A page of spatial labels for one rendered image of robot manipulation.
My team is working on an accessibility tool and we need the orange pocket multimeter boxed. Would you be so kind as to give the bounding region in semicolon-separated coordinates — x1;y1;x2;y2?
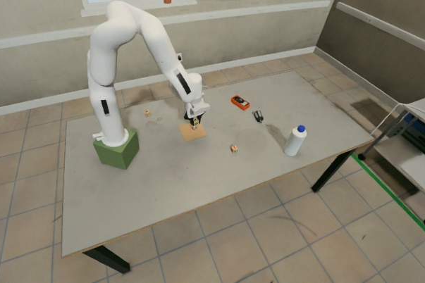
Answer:
231;95;250;110

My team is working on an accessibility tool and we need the white bottle with blue cap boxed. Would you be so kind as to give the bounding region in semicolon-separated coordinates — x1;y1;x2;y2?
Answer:
283;125;307;156

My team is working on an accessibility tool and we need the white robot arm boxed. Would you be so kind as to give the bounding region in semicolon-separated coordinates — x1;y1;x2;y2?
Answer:
87;1;210;147

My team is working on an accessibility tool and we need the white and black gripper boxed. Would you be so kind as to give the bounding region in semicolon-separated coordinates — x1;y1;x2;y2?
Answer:
184;103;206;126

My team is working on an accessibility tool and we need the tan square mat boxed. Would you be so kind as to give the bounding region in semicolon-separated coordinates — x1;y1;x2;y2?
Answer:
179;122;207;142

